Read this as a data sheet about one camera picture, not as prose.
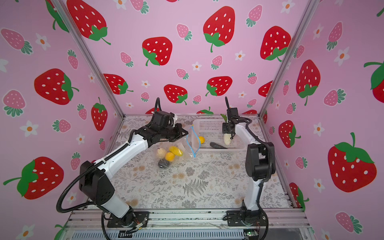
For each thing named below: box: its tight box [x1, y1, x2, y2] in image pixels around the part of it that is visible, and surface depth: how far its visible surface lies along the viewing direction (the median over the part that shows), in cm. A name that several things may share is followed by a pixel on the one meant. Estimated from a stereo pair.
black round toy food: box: [158, 159, 171, 169], surface depth 89 cm
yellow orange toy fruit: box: [165, 152, 175, 162], surface depth 93 cm
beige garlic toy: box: [157, 148, 167, 159], surface depth 93 cm
